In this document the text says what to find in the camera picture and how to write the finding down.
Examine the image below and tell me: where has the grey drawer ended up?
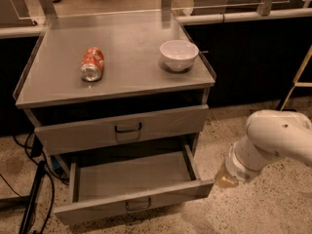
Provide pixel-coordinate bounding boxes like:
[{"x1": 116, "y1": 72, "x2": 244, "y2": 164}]
[
  {"x1": 35, "y1": 104, "x2": 208, "y2": 155},
  {"x1": 55, "y1": 143, "x2": 214, "y2": 225}
]

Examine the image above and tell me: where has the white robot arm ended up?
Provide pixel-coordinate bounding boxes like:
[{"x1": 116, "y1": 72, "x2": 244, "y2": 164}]
[{"x1": 214, "y1": 110, "x2": 312, "y2": 188}]

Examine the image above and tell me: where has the grey metal drawer cabinet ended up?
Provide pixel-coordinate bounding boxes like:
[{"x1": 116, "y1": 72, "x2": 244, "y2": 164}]
[{"x1": 15, "y1": 11, "x2": 215, "y2": 168}]

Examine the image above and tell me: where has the grey top drawer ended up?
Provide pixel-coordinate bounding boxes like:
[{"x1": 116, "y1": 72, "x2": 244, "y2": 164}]
[{"x1": 35, "y1": 104, "x2": 208, "y2": 155}]

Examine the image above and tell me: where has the white ceramic bowl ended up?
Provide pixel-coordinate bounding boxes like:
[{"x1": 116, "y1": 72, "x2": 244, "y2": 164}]
[{"x1": 160, "y1": 40, "x2": 199, "y2": 72}]

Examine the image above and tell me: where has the orange soda can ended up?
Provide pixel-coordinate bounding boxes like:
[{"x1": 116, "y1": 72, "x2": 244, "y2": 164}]
[{"x1": 80, "y1": 47, "x2": 104, "y2": 82}]

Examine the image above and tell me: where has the black floor stand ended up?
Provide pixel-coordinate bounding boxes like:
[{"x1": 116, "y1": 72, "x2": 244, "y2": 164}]
[{"x1": 0, "y1": 161, "x2": 46, "y2": 234}]

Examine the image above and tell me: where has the yellow wooden frame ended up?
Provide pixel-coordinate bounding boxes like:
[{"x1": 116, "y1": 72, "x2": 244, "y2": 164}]
[{"x1": 280, "y1": 45, "x2": 312, "y2": 110}]

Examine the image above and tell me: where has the black floor cable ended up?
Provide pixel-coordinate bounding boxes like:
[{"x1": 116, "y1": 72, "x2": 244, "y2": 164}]
[{"x1": 0, "y1": 132, "x2": 70, "y2": 234}]

